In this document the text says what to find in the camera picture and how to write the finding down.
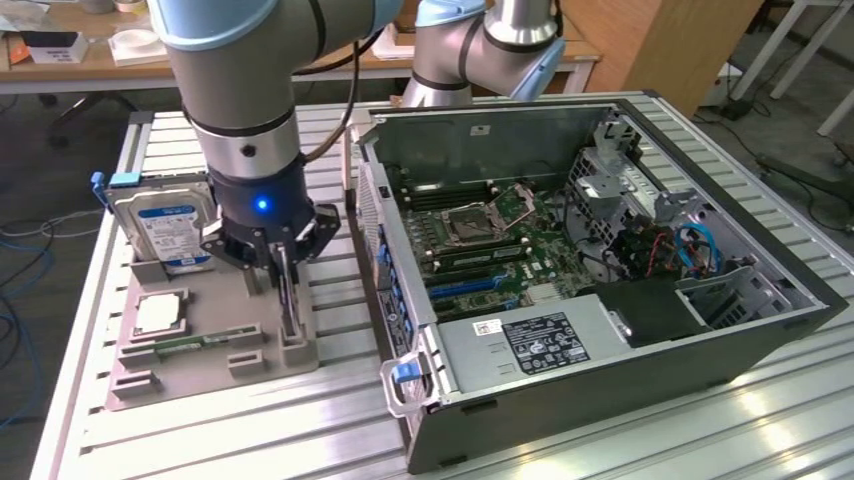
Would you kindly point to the grey parts rack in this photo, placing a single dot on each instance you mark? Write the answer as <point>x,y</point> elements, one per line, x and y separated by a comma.
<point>220,310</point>

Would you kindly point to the long blue expansion slot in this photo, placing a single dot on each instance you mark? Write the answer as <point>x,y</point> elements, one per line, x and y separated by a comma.
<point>467,287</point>

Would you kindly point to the CPU socket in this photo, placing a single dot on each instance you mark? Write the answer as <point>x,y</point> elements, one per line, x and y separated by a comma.
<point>470,222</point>

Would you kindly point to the silver CPU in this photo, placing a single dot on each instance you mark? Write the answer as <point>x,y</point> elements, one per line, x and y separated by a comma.
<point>160,312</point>

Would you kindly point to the grey power supply unit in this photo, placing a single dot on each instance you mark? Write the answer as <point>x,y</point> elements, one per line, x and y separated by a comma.
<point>480,360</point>

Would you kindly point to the graphics card with fan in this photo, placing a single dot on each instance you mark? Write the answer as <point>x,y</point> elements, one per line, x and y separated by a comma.
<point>290,305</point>

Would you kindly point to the metal socket cover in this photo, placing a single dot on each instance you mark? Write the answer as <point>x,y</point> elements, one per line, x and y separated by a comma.
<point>516,205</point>

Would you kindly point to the green motherboard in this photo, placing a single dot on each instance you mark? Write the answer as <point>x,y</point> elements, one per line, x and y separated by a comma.
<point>540,250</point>

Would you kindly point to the black RAM stick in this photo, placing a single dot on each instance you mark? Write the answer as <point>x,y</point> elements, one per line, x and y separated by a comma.
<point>480,254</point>

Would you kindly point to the green RAM stick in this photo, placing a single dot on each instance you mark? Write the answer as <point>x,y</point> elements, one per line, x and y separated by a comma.
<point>200,341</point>

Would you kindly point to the hard disk with blue caddy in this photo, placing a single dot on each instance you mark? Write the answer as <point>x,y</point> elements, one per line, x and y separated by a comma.
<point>160,225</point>

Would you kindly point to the blue case latch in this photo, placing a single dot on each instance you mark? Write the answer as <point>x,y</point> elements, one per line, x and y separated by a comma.
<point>403,373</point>

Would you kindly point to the black office chair base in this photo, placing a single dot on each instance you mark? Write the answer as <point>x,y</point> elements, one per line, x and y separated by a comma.
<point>80,107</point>

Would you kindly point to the cardboard box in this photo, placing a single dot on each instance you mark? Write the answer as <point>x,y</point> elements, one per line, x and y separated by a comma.
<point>406,25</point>

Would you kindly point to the wooden desk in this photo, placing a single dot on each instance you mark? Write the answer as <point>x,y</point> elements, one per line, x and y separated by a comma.
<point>67,70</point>

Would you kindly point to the black and white box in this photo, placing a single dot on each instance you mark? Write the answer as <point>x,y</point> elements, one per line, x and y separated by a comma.
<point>53,47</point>

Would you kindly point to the white table frame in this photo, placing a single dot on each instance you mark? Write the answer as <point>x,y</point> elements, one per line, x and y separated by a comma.
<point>767,50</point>

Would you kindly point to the wooden cabinet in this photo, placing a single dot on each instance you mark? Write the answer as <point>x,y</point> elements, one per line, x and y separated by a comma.
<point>667,50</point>

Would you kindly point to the white booklet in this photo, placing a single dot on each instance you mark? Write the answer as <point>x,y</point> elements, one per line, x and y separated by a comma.
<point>396,47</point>

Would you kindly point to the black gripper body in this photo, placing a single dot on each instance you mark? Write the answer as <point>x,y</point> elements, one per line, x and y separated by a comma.
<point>263,215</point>

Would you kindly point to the black open PC case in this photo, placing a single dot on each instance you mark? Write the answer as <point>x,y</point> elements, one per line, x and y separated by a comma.
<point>600,400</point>

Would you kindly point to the black floor stand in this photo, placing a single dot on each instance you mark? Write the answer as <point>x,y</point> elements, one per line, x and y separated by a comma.
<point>807,172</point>

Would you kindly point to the orange box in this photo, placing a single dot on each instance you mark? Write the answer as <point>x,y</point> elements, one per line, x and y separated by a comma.
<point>19,52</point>

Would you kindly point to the grey disk bay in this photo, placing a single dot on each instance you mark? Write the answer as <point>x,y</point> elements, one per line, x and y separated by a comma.
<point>727,300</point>

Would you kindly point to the black plastic shroud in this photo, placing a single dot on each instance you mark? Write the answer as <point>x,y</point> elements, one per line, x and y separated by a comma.
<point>647,310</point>

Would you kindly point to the metal drive cage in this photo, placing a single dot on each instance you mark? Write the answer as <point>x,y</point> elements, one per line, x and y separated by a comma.
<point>600,210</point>

